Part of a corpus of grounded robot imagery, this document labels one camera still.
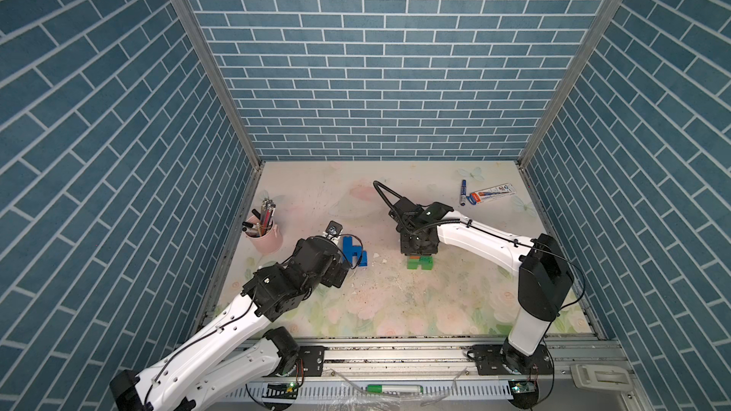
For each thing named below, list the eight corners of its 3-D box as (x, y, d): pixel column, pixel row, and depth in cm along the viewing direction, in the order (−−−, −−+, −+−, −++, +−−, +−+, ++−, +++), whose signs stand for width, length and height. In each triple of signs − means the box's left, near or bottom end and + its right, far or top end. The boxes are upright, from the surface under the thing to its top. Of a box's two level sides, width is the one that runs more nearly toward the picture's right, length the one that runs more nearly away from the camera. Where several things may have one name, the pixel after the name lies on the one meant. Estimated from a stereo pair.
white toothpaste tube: (471, 206, 110) (472, 203, 108) (464, 197, 113) (466, 194, 111) (514, 194, 114) (516, 191, 112) (507, 186, 117) (509, 182, 115)
